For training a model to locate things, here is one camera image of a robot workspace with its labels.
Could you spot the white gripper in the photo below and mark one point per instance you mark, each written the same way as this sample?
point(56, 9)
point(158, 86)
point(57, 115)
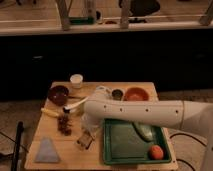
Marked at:
point(92, 126)

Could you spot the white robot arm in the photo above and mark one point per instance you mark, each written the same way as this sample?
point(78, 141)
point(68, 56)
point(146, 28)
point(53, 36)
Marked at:
point(187, 116)

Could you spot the dark red grape bunch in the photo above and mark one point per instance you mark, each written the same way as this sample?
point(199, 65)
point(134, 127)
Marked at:
point(63, 125)

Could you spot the green plastic tray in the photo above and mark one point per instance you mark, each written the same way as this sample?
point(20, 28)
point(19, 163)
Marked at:
point(122, 145)

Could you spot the small dark metal cup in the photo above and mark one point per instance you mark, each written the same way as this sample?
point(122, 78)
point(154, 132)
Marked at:
point(117, 94)

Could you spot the dark red bowl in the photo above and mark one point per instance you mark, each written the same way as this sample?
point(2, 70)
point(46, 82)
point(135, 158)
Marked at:
point(58, 95)

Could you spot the yellow banana toy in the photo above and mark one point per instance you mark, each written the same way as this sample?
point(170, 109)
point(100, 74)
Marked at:
point(50, 112)

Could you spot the white paper cup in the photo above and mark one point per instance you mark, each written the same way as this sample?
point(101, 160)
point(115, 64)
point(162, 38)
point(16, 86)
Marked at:
point(76, 81)

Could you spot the grey triangular cloth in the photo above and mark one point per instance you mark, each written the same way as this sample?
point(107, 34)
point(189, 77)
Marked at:
point(47, 152)

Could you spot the orange bowl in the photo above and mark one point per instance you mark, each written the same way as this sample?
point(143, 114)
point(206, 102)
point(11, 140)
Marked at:
point(136, 94)

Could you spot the green cucumber toy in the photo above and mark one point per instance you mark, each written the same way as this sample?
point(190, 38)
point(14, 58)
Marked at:
point(143, 131)

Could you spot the orange ball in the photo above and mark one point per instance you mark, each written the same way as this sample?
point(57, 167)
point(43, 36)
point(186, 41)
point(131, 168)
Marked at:
point(156, 152)

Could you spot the black pole stand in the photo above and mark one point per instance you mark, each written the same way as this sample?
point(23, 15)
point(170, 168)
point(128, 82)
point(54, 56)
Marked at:
point(17, 145)

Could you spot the white handled brush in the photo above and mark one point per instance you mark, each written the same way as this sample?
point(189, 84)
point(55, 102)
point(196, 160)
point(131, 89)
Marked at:
point(69, 107)

